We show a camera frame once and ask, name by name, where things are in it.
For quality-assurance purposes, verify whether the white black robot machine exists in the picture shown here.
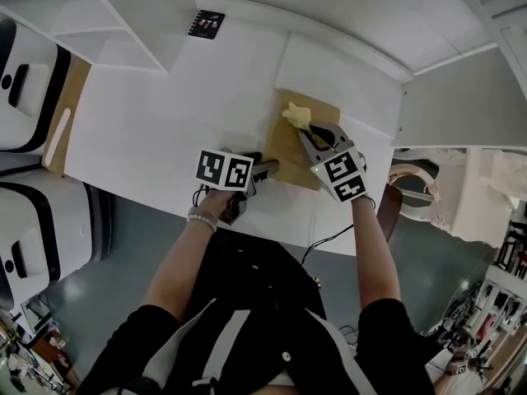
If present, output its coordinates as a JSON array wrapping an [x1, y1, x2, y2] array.
[[0, 181, 112, 310], [0, 18, 73, 154]]

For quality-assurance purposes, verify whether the small black spiral notebook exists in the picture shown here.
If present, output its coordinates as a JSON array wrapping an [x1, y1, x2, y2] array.
[[188, 9, 226, 40]]

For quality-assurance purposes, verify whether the person's left hand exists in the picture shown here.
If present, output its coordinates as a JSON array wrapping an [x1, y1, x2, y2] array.
[[200, 188, 239, 221]]

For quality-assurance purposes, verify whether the person in black shirt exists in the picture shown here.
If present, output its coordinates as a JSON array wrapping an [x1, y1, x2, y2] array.
[[76, 228, 445, 395]]

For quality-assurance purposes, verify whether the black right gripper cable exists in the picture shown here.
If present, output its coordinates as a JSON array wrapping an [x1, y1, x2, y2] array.
[[300, 222, 356, 267]]

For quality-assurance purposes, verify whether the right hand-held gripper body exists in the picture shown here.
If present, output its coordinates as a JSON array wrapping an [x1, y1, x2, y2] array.
[[310, 146, 369, 204]]

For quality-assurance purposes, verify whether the brown wooden stool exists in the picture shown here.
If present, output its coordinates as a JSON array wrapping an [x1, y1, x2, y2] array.
[[380, 185, 403, 244]]

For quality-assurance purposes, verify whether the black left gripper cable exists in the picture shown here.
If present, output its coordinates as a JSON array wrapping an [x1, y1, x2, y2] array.
[[191, 184, 208, 209]]

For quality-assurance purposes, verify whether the white desk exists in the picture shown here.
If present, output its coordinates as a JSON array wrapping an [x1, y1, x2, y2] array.
[[61, 26, 407, 258]]

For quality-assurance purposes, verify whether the brown notebook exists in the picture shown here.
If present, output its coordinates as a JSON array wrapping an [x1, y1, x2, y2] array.
[[263, 88, 343, 192]]

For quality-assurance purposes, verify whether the person's right forearm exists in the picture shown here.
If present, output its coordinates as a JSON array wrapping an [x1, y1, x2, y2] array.
[[349, 197, 403, 320]]

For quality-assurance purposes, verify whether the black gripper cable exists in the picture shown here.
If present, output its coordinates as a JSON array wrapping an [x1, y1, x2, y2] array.
[[300, 222, 356, 267], [191, 184, 208, 209]]

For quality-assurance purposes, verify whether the cream ornate chair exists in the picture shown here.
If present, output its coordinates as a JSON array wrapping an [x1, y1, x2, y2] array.
[[389, 160, 441, 221]]

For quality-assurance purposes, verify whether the white bead bracelet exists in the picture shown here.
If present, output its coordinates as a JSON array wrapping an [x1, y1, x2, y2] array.
[[187, 211, 218, 234]]

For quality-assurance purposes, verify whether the cardboard box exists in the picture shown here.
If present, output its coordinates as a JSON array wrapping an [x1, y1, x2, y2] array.
[[40, 58, 92, 179]]

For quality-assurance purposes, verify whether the white ornate vanity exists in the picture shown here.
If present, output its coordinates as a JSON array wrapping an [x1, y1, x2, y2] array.
[[393, 146, 527, 246]]

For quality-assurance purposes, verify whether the white shelf unit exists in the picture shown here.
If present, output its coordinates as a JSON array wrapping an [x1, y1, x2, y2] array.
[[0, 0, 197, 73]]

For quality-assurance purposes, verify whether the yellow cloth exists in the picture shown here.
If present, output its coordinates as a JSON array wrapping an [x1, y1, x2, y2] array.
[[282, 100, 326, 147]]

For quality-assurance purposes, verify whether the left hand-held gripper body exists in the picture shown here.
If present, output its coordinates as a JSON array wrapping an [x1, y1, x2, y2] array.
[[194, 148, 271, 226]]

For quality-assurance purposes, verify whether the person's left forearm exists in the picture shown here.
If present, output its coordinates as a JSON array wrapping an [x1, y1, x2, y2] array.
[[143, 216, 217, 324]]

